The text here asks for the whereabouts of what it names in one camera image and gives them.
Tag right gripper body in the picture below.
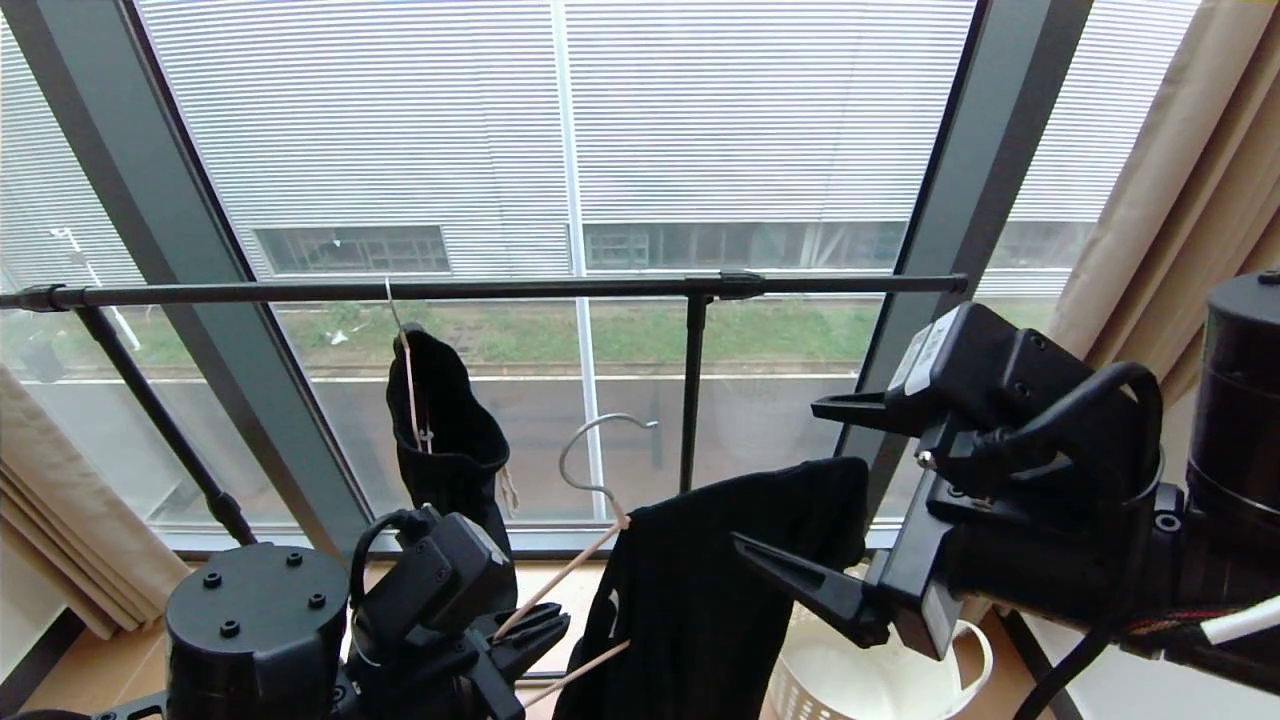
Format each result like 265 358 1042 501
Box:
868 415 1191 663

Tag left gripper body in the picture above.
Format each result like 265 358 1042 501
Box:
345 625 528 720

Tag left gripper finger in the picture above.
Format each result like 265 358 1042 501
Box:
495 640 563 684
487 603 572 647

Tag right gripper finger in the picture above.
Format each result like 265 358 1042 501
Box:
732 532 892 649
810 390 907 435

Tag pink clothes hanger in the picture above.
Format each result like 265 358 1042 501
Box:
490 412 661 709
384 278 434 454

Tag heap of clothes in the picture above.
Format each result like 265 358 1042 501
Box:
553 457 872 720

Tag black shorts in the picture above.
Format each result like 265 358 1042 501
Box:
386 322 520 613

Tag white laundry basket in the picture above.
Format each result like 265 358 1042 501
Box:
765 598 996 720

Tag black clothes rack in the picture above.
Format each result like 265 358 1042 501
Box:
0 270 969 547

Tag window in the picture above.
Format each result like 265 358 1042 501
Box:
0 0 1201 557

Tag beige curtain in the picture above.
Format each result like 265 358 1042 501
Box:
1040 0 1280 406
0 365 192 641

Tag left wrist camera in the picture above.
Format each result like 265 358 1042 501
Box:
352 510 517 653

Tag black cable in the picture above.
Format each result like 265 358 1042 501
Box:
347 507 433 613
940 360 1168 720

